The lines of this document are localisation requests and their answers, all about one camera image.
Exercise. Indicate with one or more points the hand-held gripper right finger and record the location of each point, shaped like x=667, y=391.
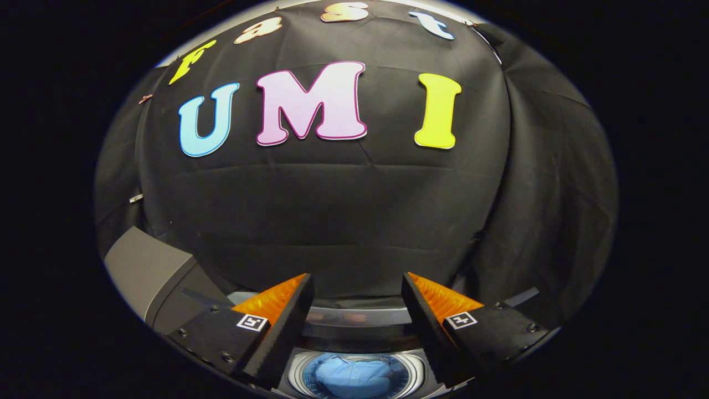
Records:
x=429, y=332

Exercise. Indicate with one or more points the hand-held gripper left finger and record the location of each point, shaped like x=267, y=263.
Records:
x=285, y=332

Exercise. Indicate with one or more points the washing machine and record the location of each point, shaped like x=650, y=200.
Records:
x=302, y=368

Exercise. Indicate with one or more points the light blue polo shirt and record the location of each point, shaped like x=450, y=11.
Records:
x=354, y=377

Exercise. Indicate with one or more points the reddish clothes clip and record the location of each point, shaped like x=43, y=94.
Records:
x=145, y=98

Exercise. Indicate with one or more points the black backdrop cloth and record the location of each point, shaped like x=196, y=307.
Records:
x=343, y=210

